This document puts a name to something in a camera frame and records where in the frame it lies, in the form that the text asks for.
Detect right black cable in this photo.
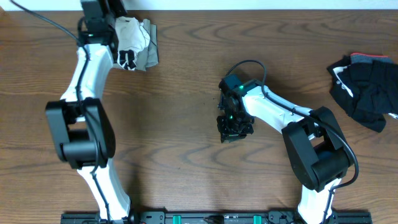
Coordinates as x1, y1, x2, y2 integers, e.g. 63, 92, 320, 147
225, 59, 360, 224

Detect black cable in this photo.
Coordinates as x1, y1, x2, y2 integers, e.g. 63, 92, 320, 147
9, 0, 113, 224
225, 59, 360, 224

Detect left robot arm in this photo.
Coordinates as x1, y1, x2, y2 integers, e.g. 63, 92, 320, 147
45, 0, 133, 223

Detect left black cable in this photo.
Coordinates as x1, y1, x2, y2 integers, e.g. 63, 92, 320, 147
9, 0, 113, 224

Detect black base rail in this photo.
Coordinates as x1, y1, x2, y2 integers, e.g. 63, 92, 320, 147
60, 210, 373, 224

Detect folded khaki shorts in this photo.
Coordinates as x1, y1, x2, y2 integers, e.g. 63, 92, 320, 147
136, 19, 159, 71

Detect black garment red trim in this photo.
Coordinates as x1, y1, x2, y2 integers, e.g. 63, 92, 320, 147
327, 52, 397, 133

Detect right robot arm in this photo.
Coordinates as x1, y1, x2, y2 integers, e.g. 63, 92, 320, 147
217, 75, 358, 223

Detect white t-shirt black print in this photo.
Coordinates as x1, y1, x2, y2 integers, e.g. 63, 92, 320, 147
115, 17, 150, 71

